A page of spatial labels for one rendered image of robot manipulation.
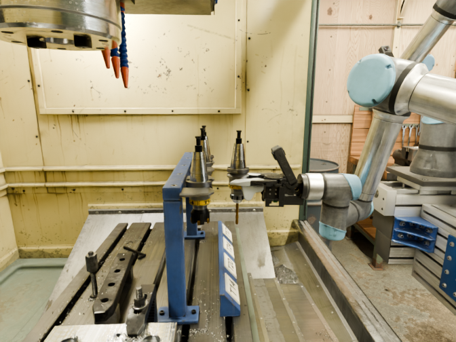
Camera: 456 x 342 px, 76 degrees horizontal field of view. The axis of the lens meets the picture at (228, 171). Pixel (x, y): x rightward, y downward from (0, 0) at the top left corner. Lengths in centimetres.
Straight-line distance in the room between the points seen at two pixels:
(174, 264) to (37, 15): 52
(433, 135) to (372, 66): 49
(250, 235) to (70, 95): 106
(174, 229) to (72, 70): 108
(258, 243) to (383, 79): 92
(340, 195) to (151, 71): 100
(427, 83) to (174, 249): 64
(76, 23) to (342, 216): 75
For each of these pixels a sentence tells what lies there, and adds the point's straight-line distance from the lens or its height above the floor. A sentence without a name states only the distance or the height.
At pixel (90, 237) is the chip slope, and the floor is 79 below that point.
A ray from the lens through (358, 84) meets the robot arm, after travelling 77.
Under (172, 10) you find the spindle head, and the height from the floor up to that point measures 160.
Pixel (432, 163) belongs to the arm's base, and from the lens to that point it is 120.
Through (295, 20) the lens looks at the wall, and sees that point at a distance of 152.
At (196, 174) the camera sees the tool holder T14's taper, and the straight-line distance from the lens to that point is 67.
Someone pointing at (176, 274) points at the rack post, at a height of 102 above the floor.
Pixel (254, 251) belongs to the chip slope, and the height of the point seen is 75.
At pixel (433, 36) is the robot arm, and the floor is 162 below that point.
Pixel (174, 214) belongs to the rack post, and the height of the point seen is 117.
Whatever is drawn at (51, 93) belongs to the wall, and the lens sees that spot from 162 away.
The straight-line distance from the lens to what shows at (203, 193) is 62.
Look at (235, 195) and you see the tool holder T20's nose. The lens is 81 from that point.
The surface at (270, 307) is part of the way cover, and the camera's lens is 109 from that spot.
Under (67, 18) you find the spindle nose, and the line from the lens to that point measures 41.
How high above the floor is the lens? 140
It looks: 13 degrees down
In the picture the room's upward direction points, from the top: straight up
